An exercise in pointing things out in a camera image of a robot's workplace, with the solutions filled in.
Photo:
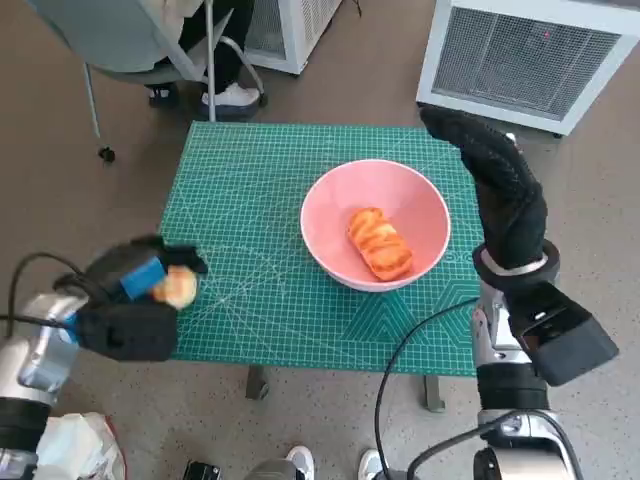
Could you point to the grey round robot part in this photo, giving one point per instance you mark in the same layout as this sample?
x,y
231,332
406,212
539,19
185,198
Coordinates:
x,y
270,471

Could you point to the round toy bread bun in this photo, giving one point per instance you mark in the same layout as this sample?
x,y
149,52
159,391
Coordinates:
x,y
180,289

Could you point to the grey office chair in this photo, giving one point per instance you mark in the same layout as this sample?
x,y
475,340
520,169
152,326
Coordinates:
x,y
120,35

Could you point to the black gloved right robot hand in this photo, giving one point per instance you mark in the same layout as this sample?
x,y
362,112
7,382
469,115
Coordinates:
x,y
510,210

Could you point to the grey table leg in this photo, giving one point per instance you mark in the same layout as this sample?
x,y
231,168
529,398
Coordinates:
x,y
257,384
434,395

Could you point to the green cutting mat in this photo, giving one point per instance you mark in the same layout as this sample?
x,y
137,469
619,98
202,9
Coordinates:
x,y
250,210

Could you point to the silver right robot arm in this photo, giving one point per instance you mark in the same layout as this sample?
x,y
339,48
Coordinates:
x,y
510,390

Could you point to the white plastic bag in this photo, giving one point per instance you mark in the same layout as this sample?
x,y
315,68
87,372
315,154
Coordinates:
x,y
75,445

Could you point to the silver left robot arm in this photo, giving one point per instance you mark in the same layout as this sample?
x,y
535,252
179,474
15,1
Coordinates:
x,y
40,350

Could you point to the pink bowl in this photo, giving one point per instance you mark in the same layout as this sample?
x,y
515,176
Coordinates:
x,y
330,210

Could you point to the white shoe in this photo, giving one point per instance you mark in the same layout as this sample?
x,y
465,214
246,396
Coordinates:
x,y
371,465
300,462

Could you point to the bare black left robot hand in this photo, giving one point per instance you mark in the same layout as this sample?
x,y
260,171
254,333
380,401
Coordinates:
x,y
125,265

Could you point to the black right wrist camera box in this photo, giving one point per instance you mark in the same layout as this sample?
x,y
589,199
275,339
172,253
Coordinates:
x,y
570,335

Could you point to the large white mesh cabinet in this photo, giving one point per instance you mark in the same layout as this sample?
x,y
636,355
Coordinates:
x,y
530,55

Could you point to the small white mesh cabinet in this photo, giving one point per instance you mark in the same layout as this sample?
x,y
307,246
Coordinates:
x,y
300,30

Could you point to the seated person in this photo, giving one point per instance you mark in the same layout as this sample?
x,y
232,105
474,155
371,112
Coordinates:
x,y
230,45

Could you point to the toy bread loaf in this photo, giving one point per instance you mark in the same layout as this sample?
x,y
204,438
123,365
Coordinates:
x,y
380,245

